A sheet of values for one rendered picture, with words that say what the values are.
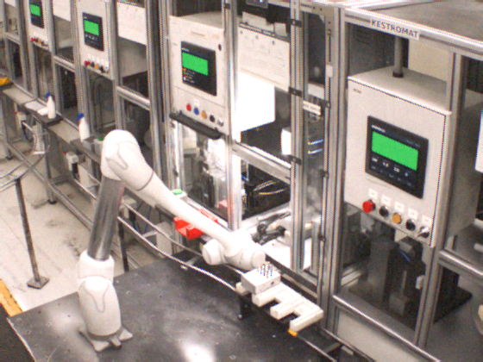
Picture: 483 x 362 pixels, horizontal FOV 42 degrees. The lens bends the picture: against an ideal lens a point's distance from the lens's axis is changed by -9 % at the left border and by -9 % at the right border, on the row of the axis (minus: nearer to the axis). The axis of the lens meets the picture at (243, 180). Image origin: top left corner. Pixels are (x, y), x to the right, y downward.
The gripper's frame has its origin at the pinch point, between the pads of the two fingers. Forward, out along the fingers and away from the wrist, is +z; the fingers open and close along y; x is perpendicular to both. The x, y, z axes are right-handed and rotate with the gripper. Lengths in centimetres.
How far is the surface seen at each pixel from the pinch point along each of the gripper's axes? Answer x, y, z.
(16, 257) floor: 209, -97, -72
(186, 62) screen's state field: 45, 65, -14
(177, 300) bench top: 18, -31, -47
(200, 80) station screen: 35, 59, -14
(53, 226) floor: 233, -99, -30
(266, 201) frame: 29.8, -8.3, 13.7
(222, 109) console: 22, 48, -13
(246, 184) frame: 30.3, 4.2, 3.0
